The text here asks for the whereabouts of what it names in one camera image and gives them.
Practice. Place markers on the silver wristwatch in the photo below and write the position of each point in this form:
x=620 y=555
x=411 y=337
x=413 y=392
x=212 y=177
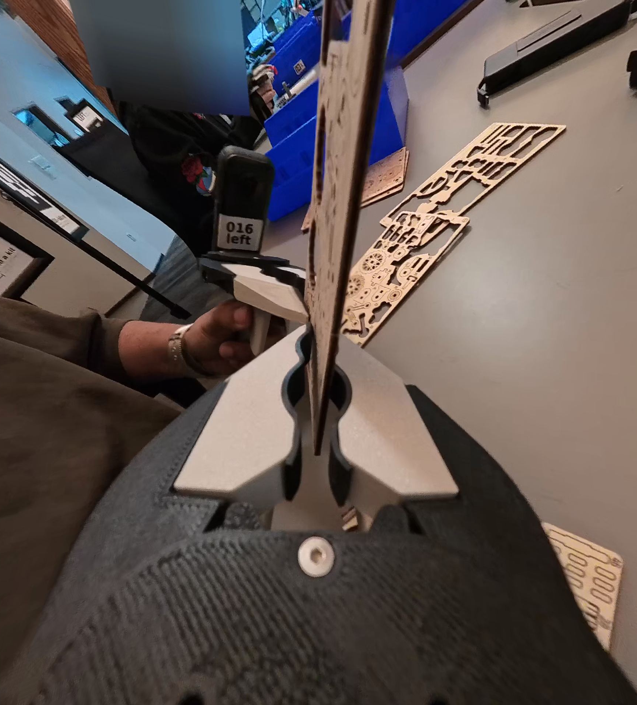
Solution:
x=175 y=344

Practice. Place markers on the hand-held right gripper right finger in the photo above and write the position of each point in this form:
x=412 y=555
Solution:
x=401 y=440

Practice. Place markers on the grey desk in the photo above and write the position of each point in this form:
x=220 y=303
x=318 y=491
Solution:
x=516 y=358

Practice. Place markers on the person's brown shirt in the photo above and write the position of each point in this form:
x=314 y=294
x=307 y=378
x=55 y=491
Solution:
x=48 y=440

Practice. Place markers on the black flat case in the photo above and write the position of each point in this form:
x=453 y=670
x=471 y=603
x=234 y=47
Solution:
x=549 y=49

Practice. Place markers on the person's left forearm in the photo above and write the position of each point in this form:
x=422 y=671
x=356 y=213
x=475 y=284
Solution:
x=145 y=350

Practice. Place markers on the blue plastic bin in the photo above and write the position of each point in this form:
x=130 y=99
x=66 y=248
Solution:
x=291 y=176
x=423 y=27

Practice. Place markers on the dark brown wooden sheet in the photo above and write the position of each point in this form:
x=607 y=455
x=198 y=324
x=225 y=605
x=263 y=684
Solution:
x=387 y=176

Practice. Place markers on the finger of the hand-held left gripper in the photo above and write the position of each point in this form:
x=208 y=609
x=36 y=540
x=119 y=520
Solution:
x=269 y=294
x=252 y=269

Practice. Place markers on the wooden sheet with large cutouts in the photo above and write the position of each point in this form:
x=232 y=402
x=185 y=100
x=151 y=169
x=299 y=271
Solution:
x=464 y=164

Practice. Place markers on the wooden sheet with round holes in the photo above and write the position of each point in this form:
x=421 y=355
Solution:
x=346 y=220

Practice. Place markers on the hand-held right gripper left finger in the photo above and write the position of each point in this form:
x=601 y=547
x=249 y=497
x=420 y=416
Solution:
x=235 y=435

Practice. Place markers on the wooden sheet with slot cutouts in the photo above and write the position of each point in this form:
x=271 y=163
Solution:
x=558 y=537

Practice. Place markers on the person's left hand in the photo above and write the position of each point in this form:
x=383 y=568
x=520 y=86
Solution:
x=213 y=341

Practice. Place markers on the framed marker poster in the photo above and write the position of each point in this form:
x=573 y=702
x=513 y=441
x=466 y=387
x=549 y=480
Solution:
x=15 y=187

